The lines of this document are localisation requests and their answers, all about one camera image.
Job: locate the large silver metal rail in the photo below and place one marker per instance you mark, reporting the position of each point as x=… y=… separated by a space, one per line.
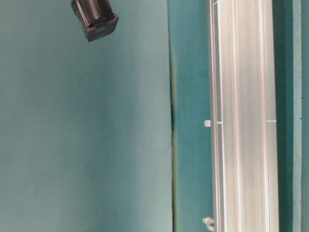
x=243 y=97

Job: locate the white zip tie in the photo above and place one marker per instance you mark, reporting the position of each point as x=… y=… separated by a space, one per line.
x=208 y=123
x=209 y=223

